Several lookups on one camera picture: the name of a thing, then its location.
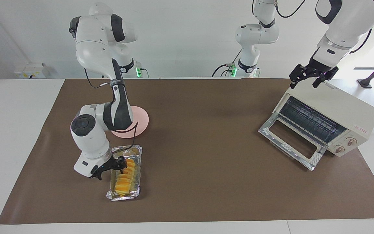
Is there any pink round plate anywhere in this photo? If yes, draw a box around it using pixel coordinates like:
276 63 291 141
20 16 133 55
111 106 149 139

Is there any black arm base cable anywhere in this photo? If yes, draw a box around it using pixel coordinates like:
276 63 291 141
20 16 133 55
211 49 243 77

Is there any silver foil baking tray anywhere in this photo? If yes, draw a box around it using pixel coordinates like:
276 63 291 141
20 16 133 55
106 145 143 201

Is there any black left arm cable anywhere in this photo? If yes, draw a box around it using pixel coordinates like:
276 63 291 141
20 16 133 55
274 0 372 54

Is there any glass oven door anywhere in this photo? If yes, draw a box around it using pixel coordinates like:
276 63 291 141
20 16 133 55
258 112 329 171

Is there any metal oven wire rack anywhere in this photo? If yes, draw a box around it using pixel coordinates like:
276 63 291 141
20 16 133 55
278 97 347 144

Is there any cream toaster oven body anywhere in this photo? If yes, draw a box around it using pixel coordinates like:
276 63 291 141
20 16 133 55
272 79 374 157

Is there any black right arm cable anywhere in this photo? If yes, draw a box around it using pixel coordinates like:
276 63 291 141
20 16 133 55
84 67 139 154

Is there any white wall socket box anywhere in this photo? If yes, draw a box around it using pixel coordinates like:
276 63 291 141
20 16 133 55
14 63 49 79

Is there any brown table mat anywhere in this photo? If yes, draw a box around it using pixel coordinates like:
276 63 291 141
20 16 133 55
0 78 374 225

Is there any sliced yellow bread loaf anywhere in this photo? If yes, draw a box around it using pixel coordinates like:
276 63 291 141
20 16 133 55
114 159 136 196

